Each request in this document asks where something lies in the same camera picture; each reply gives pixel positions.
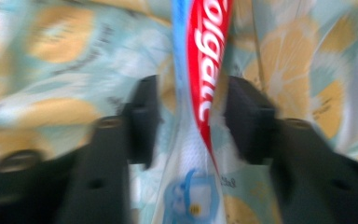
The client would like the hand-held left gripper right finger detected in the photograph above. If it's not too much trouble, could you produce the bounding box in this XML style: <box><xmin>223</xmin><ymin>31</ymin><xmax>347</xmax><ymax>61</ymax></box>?
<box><xmin>224</xmin><ymin>76</ymin><xmax>358</xmax><ymax>224</ymax></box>

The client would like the yellow floral cloth bag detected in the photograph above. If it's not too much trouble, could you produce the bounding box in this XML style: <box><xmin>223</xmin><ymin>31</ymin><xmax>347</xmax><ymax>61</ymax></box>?
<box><xmin>0</xmin><ymin>0</ymin><xmax>358</xmax><ymax>224</ymax></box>

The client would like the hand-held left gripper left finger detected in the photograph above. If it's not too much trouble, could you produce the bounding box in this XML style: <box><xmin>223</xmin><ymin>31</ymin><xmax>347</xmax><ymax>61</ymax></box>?
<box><xmin>55</xmin><ymin>74</ymin><xmax>163</xmax><ymax>224</ymax></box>

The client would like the toothpaste tube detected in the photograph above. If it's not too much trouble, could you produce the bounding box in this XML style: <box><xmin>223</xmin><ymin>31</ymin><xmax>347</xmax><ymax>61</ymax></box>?
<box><xmin>149</xmin><ymin>0</ymin><xmax>235</xmax><ymax>224</ymax></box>

